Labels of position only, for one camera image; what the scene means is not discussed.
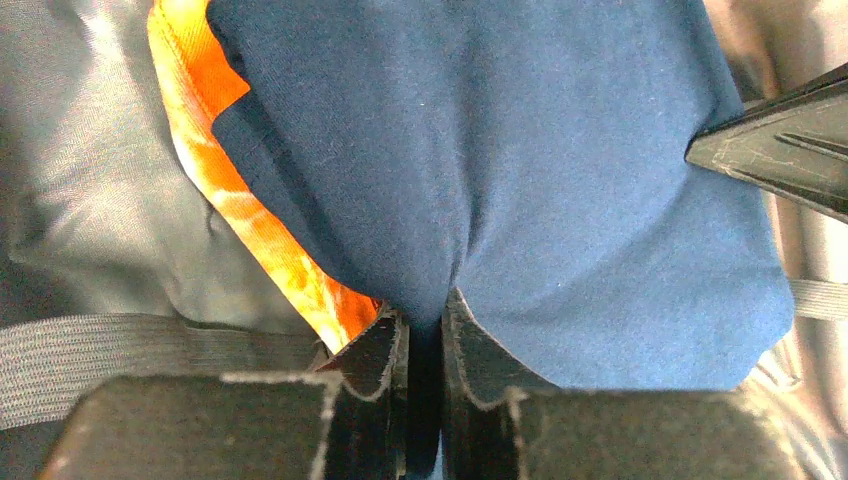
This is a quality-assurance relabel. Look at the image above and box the orange garment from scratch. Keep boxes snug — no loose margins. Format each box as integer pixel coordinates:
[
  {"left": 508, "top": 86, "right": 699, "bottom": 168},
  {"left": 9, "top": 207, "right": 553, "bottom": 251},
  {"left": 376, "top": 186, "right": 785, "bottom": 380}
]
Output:
[{"left": 147, "top": 0, "right": 379, "bottom": 354}]

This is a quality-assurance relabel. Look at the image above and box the space astronaut hardshell suitcase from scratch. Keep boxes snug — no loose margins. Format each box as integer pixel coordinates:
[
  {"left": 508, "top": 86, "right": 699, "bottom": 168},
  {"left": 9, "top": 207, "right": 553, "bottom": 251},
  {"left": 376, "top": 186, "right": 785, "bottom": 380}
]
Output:
[{"left": 1, "top": 1, "right": 847, "bottom": 479}]

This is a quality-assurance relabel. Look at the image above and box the navy blue garment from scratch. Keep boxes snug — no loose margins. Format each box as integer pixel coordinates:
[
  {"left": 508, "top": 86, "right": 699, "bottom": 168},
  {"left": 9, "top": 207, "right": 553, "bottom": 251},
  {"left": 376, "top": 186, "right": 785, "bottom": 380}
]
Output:
[{"left": 205, "top": 0, "right": 796, "bottom": 480}]

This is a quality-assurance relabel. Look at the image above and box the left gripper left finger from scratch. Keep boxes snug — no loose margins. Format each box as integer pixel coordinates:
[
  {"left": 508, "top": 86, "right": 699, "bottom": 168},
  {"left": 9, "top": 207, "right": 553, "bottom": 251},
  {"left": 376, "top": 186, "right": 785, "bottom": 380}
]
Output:
[{"left": 40, "top": 313, "right": 409, "bottom": 479}]

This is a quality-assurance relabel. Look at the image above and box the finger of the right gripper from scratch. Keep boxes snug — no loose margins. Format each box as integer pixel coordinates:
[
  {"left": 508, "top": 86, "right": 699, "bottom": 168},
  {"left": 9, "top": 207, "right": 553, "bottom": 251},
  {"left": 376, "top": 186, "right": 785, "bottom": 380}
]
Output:
[{"left": 685, "top": 64, "right": 847, "bottom": 223}]

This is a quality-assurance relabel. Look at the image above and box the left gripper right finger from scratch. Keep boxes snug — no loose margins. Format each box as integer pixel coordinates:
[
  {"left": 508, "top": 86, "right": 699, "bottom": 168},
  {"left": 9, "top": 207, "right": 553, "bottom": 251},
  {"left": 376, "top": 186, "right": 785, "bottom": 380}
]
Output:
[{"left": 441, "top": 290, "right": 805, "bottom": 479}]

